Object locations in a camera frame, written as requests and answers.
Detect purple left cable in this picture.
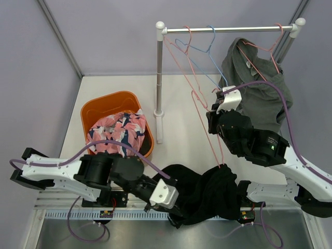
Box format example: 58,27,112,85
9,140,172,179

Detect olive green shorts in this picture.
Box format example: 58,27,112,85
139,131,154,157

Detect aluminium mounting rail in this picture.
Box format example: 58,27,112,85
33,188,307,211

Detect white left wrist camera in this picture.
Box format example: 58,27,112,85
149,179,179,209

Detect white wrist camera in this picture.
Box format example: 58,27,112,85
149,179,179,209
216,86,242,114

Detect pink wire hanger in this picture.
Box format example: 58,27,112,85
237,23,284,81
163,25,209,111
191,89,225,168

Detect metal clothes rack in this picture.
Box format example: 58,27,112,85
154,18,306,144

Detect white slotted cable duct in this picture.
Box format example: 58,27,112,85
45,210,225,220

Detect purple cable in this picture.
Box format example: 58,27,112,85
222,80,332,185
9,140,172,179

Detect black shorts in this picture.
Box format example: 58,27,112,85
163,164,240,228

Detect pink shark print shorts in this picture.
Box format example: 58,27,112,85
86,109,146,151

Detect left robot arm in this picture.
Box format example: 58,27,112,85
10,148,182,216

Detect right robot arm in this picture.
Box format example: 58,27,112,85
206,109,331,218

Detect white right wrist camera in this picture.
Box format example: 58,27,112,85
216,86,242,114

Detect blue wire hanger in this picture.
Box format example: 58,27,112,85
175,25,229,89

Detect orange plastic laundry basket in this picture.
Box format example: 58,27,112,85
80,91,154,154

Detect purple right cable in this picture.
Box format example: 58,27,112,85
222,80,332,185

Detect left aluminium frame post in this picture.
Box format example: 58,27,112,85
36,0,84,80

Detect right aluminium frame post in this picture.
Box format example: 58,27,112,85
272,0,311,65

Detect aluminium frame post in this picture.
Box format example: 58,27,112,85
36,0,84,80
272,0,311,65

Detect grey green shorts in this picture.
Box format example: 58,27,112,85
222,37,293,133

